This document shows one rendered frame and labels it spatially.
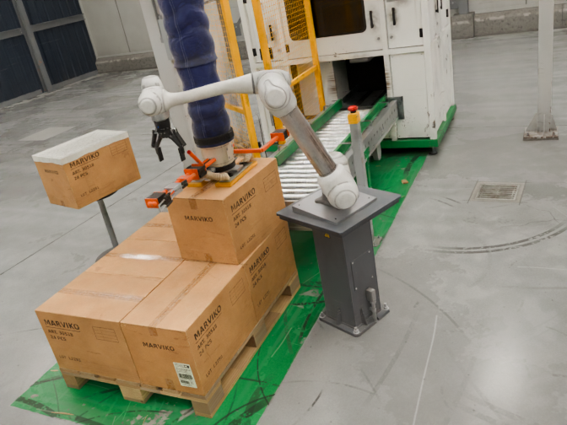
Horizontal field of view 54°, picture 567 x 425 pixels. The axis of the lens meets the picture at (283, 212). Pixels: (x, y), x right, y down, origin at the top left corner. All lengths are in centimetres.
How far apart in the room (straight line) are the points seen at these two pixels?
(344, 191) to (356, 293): 75
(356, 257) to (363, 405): 79
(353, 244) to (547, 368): 112
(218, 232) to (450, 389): 142
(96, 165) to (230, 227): 169
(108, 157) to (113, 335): 182
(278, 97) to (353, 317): 140
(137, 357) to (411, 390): 138
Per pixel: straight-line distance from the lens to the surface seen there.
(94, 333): 309
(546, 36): 580
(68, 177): 427
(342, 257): 304
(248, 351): 329
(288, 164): 444
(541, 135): 597
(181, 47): 297
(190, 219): 309
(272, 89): 246
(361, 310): 327
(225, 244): 303
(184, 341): 271
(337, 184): 269
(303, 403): 293
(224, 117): 308
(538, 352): 316
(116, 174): 448
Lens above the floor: 201
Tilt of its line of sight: 24 degrees down
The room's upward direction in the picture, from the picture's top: 11 degrees counter-clockwise
